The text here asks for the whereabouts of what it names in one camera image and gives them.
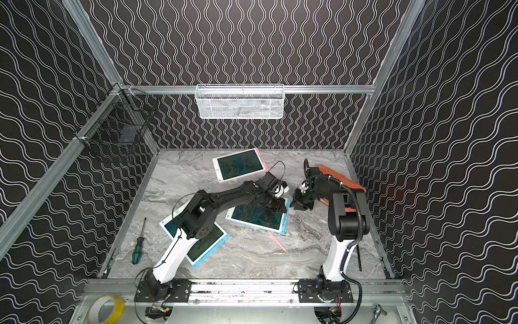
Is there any blue writing tablet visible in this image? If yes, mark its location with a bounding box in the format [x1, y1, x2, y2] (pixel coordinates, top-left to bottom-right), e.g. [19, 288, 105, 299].
[159, 202, 229, 268]
[225, 203, 288, 234]

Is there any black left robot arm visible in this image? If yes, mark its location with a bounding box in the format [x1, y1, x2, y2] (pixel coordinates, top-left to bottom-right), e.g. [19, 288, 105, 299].
[139, 172, 289, 298]

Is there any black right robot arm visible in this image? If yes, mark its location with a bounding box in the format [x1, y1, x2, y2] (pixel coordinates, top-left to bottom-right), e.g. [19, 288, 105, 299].
[290, 161, 370, 294]

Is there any pink framed writing tablet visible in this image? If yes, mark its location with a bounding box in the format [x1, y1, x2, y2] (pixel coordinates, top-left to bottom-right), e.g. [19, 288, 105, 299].
[213, 148, 268, 183]

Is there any pink stylus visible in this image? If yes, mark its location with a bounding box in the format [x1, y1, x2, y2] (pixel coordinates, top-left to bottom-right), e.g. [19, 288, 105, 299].
[268, 232, 287, 252]

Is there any orange plastic tool case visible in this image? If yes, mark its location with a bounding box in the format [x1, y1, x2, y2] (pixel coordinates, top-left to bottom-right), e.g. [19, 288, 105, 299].
[316, 165, 366, 205]

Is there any black hex key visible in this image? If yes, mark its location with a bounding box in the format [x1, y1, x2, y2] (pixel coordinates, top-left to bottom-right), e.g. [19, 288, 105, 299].
[356, 244, 363, 272]

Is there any metal wrench head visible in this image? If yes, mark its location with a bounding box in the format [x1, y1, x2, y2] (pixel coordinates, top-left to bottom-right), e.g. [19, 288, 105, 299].
[370, 304, 388, 324]

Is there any yellow tape roll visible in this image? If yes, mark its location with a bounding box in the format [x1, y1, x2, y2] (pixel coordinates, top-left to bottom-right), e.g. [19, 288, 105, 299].
[87, 295, 125, 324]

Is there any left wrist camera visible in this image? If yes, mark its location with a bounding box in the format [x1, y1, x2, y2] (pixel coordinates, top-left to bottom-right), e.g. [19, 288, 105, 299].
[273, 181, 289, 198]

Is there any white wire mesh basket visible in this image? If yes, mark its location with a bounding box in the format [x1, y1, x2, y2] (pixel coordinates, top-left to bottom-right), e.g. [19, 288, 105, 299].
[194, 84, 285, 120]

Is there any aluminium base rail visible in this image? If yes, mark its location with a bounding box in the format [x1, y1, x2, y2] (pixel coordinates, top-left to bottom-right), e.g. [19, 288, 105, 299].
[82, 277, 405, 306]

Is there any green handled screwdriver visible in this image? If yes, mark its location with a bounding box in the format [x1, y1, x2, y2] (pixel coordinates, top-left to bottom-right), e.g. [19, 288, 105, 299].
[131, 217, 147, 265]

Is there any black wire basket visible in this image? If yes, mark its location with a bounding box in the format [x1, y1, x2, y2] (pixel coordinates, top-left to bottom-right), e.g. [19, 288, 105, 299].
[80, 89, 159, 164]

